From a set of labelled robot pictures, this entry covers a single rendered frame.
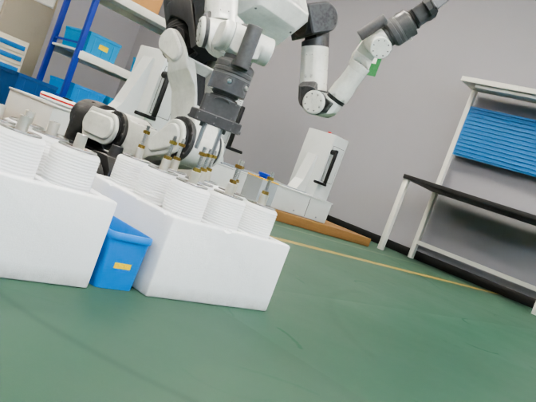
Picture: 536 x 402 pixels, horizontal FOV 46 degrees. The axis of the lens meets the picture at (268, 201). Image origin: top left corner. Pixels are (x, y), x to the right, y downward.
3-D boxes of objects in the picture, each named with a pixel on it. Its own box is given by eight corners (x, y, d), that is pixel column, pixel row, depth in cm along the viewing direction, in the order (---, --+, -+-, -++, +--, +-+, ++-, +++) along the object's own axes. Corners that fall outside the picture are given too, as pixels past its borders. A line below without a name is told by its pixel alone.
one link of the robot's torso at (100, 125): (76, 135, 228) (88, 100, 227) (121, 150, 243) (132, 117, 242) (106, 149, 214) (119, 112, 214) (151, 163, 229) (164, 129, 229)
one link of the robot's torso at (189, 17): (154, 1, 220) (189, -27, 210) (181, 16, 229) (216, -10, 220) (160, 68, 209) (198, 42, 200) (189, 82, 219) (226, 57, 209)
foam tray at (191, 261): (62, 237, 161) (86, 170, 161) (179, 258, 190) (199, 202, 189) (145, 296, 135) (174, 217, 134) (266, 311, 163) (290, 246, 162)
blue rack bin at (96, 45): (59, 44, 656) (66, 25, 655) (89, 57, 685) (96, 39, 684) (84, 51, 624) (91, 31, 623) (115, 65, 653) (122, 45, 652)
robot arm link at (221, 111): (239, 135, 149) (257, 88, 148) (240, 135, 139) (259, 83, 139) (188, 116, 148) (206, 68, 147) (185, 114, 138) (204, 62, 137)
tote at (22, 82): (-22, 100, 581) (-9, 62, 580) (17, 113, 614) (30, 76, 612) (5, 112, 551) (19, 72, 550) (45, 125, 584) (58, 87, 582)
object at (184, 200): (144, 256, 139) (173, 179, 139) (143, 247, 149) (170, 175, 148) (186, 269, 142) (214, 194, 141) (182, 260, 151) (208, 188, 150)
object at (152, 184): (114, 237, 148) (140, 164, 147) (121, 232, 158) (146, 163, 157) (153, 250, 149) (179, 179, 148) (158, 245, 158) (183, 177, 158)
